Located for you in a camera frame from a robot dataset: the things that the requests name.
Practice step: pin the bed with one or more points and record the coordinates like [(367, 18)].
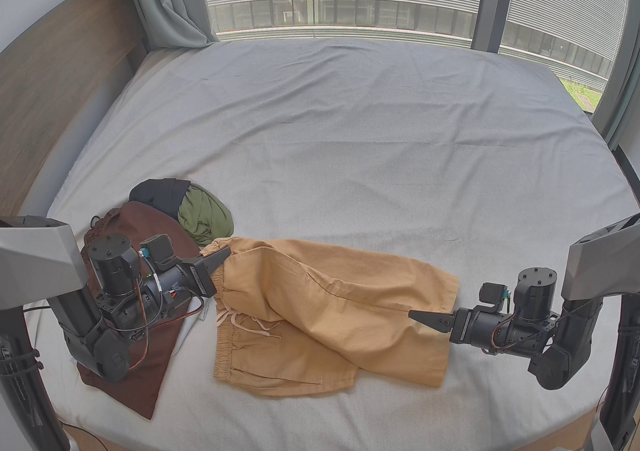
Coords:
[(350, 139)]

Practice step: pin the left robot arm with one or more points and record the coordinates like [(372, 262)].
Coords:
[(35, 259)]

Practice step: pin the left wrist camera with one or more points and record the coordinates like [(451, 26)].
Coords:
[(159, 249)]

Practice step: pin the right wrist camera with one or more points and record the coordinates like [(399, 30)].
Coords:
[(492, 293)]

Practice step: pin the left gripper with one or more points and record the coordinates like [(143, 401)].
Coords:
[(175, 289)]

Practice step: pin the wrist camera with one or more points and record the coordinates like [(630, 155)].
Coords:
[(492, 293), (159, 249)]

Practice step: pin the brown garment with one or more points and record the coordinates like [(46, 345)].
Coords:
[(145, 224)]

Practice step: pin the tan shorts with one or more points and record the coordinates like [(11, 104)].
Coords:
[(325, 299)]

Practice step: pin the pale grey garment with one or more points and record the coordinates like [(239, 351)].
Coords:
[(187, 334)]

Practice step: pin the black garment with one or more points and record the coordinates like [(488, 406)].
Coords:
[(155, 194)]

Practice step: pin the green garment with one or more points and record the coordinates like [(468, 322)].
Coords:
[(205, 219)]

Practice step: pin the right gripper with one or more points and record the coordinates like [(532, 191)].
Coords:
[(482, 331)]

